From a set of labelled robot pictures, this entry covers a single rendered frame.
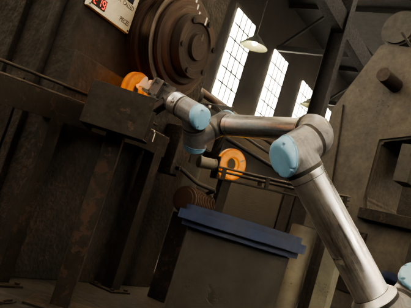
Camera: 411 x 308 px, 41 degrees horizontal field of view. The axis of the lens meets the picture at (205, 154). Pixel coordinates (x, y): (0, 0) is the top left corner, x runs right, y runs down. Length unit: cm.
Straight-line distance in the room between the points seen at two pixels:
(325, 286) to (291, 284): 15
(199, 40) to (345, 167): 274
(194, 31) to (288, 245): 138
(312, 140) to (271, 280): 55
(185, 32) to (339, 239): 112
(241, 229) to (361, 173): 365
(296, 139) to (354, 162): 323
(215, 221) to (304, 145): 53
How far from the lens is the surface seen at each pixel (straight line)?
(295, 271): 262
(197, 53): 241
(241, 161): 269
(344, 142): 496
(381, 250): 457
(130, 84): 221
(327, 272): 261
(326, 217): 167
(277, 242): 121
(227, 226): 119
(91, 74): 220
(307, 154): 164
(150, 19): 233
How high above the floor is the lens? 40
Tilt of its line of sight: 7 degrees up
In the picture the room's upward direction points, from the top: 17 degrees clockwise
